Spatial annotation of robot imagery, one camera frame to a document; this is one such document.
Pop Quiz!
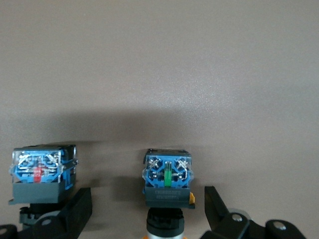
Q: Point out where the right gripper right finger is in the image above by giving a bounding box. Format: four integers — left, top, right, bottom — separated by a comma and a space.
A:
203, 186, 308, 239

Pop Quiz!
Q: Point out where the red push button switch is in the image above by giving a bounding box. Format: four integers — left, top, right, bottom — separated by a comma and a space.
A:
8, 144, 79, 226

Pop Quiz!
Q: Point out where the yellow push button switch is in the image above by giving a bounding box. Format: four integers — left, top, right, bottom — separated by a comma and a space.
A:
142, 148, 196, 239

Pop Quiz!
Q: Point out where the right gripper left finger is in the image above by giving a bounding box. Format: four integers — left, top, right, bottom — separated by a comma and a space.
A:
0, 188, 93, 239

